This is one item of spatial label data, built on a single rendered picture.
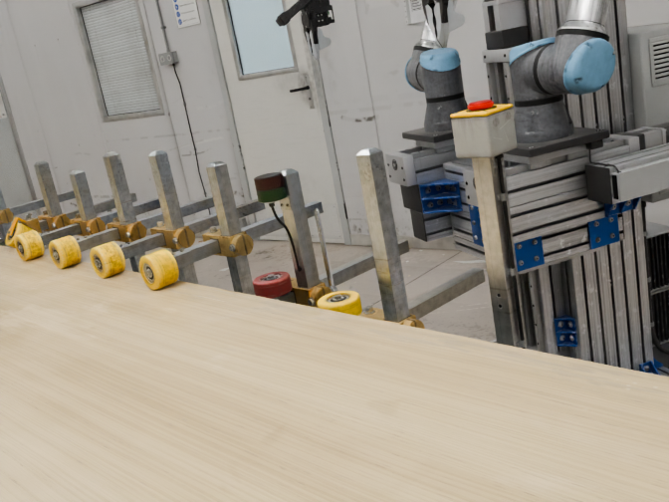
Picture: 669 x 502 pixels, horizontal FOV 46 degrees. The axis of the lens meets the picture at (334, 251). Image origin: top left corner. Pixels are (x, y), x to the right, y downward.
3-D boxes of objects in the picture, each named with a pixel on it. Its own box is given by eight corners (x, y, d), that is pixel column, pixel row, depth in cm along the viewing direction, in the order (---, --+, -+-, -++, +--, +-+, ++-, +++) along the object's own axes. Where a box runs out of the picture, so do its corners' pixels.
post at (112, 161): (154, 311, 229) (112, 150, 217) (160, 312, 227) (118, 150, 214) (144, 315, 227) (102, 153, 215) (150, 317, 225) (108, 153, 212)
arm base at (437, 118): (459, 121, 247) (455, 89, 245) (483, 123, 233) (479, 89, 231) (416, 130, 243) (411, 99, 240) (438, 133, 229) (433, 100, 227)
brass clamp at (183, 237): (171, 240, 211) (167, 222, 210) (199, 243, 201) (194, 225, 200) (152, 247, 207) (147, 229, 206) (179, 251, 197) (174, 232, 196)
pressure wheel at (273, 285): (283, 316, 174) (273, 267, 171) (307, 321, 168) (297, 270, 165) (255, 329, 169) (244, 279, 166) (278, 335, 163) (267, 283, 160)
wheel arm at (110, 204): (133, 200, 281) (131, 192, 280) (137, 201, 279) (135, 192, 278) (37, 230, 258) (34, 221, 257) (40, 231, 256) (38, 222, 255)
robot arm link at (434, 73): (432, 99, 229) (425, 52, 225) (418, 97, 242) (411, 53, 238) (470, 91, 231) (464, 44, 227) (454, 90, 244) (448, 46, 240)
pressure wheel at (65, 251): (67, 229, 213) (82, 245, 209) (67, 252, 218) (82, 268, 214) (46, 236, 209) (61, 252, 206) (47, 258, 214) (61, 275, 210)
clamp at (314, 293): (295, 297, 177) (291, 276, 176) (335, 305, 167) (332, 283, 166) (276, 306, 173) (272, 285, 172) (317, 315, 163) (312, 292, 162)
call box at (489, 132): (482, 152, 128) (476, 105, 125) (519, 151, 122) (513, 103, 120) (456, 162, 123) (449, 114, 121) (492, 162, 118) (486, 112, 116)
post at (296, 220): (328, 376, 176) (287, 167, 163) (338, 378, 173) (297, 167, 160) (317, 381, 174) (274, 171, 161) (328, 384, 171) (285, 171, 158)
